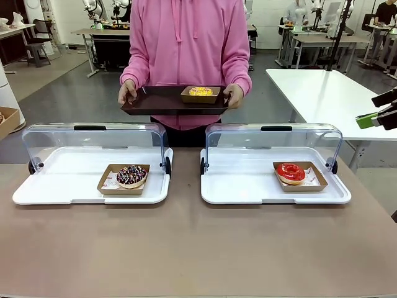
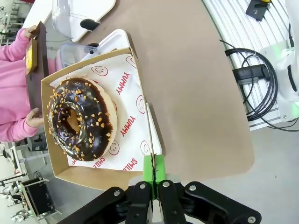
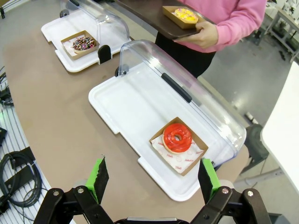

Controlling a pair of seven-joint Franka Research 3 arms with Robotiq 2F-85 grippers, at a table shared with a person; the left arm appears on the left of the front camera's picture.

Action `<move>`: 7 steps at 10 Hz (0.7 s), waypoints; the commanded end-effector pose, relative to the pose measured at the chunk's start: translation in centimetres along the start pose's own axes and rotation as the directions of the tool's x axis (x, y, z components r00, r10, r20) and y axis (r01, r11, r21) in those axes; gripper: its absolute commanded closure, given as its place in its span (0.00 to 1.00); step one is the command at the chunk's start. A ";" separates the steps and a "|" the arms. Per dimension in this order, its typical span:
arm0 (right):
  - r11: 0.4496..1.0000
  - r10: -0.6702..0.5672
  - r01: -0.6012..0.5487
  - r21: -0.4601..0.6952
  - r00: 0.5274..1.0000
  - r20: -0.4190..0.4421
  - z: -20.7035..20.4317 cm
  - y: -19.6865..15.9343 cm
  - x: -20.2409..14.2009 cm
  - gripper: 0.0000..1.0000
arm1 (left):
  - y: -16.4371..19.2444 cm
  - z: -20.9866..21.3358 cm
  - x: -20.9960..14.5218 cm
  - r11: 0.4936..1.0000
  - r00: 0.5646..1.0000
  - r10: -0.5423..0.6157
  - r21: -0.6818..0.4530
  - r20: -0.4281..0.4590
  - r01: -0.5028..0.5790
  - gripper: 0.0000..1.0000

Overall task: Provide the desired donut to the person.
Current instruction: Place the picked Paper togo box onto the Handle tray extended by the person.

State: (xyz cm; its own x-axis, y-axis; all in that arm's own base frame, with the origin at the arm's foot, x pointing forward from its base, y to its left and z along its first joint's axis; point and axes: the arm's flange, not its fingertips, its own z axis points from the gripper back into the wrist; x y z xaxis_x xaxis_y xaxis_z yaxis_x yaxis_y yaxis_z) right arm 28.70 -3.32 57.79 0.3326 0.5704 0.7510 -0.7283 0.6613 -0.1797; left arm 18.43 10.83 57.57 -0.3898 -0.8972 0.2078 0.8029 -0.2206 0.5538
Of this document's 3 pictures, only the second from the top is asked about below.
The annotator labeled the black cover handle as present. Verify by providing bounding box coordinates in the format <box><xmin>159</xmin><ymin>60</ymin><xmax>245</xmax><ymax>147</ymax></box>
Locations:
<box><xmin>80</xmin><ymin>19</ymin><xmax>101</xmax><ymax>30</ymax></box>

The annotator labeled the white printed paper liner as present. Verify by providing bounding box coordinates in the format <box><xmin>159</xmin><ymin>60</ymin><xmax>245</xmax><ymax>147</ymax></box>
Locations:
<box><xmin>50</xmin><ymin>53</ymin><xmax>153</xmax><ymax>172</ymax></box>

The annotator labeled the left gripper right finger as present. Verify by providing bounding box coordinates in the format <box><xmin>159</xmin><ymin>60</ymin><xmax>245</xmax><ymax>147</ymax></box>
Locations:
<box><xmin>154</xmin><ymin>154</ymin><xmax>262</xmax><ymax>224</ymax></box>

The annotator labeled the chocolate donut with nut bits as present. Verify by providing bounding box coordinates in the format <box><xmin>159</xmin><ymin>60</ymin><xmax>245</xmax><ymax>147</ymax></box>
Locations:
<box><xmin>47</xmin><ymin>78</ymin><xmax>118</xmax><ymax>162</ymax></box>

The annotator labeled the pink hoodie torso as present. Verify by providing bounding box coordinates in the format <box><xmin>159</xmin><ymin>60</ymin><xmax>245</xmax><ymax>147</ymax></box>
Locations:
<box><xmin>0</xmin><ymin>58</ymin><xmax>32</xmax><ymax>122</ymax></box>

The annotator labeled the black equipment cart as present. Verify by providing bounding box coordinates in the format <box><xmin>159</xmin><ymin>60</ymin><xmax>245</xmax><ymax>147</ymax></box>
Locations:
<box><xmin>20</xmin><ymin>178</ymin><xmax>63</xmax><ymax>217</ymax></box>

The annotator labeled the black bracket with yellow button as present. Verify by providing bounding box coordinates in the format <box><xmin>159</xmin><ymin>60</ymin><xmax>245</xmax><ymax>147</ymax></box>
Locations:
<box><xmin>245</xmin><ymin>0</ymin><xmax>269</xmax><ymax>21</ymax></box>

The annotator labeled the person left hand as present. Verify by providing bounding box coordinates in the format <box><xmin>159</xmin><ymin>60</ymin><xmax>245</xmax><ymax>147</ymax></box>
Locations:
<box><xmin>23</xmin><ymin>25</ymin><xmax>38</xmax><ymax>39</ymax></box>

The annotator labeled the person left forearm pink sleeve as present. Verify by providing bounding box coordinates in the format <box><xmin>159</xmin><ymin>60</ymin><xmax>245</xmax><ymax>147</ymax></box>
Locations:
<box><xmin>0</xmin><ymin>28</ymin><xmax>31</xmax><ymax>63</ymax></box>

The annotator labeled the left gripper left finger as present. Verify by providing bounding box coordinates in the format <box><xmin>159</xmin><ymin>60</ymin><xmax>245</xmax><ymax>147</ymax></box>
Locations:
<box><xmin>100</xmin><ymin>154</ymin><xmax>156</xmax><ymax>224</ymax></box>

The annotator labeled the black cylindrical clamp handle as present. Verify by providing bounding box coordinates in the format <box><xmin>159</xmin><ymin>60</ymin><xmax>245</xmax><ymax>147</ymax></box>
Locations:
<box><xmin>232</xmin><ymin>65</ymin><xmax>269</xmax><ymax>81</ymax></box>

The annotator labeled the cardboard boat of nut donut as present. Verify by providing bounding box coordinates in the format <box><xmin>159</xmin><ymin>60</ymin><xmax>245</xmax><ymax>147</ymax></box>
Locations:
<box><xmin>41</xmin><ymin>46</ymin><xmax>157</xmax><ymax>186</ymax></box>

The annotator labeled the white side table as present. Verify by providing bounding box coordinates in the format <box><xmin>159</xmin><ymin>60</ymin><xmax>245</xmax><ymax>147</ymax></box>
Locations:
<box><xmin>23</xmin><ymin>0</ymin><xmax>56</xmax><ymax>28</ymax></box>

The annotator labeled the black cover hinge knob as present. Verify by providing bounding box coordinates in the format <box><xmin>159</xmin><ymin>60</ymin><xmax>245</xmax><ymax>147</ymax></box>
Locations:
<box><xmin>85</xmin><ymin>43</ymin><xmax>100</xmax><ymax>55</ymax></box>

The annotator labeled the aluminium profile base plate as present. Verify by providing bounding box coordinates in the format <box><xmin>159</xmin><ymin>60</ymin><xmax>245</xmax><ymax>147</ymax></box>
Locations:
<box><xmin>202</xmin><ymin>0</ymin><xmax>299</xmax><ymax>131</ymax></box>

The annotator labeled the clear plastic tray cover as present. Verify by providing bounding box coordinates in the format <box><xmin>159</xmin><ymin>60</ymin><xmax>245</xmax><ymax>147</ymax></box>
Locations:
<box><xmin>51</xmin><ymin>0</ymin><xmax>103</xmax><ymax>42</ymax></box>
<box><xmin>56</xmin><ymin>42</ymin><xmax>117</xmax><ymax>70</ymax></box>

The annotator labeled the cardboard boat of yellow donut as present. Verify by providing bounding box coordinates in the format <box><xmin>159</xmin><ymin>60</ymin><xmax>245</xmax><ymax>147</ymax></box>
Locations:
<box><xmin>25</xmin><ymin>38</ymin><xmax>39</xmax><ymax>75</ymax></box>

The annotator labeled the person right forearm pink sleeve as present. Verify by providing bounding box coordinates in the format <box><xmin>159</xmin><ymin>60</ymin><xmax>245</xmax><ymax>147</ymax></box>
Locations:
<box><xmin>0</xmin><ymin>109</ymin><xmax>39</xmax><ymax>142</ymax></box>

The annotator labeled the yellow glazed donut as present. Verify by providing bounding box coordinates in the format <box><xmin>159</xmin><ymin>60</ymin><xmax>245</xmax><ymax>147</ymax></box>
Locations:
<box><xmin>26</xmin><ymin>48</ymin><xmax>33</xmax><ymax>70</ymax></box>

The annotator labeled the dark brown serving tray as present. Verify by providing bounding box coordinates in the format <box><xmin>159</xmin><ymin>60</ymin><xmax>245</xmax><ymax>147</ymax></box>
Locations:
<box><xmin>24</xmin><ymin>21</ymin><xmax>50</xmax><ymax>117</ymax></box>

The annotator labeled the black coiled cable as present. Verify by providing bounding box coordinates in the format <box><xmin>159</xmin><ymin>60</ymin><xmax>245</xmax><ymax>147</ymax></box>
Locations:
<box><xmin>219</xmin><ymin>39</ymin><xmax>299</xmax><ymax>131</ymax></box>

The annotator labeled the person right hand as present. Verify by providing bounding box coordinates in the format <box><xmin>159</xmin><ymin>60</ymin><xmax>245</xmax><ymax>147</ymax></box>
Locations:
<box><xmin>25</xmin><ymin>107</ymin><xmax>44</xmax><ymax>128</ymax></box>

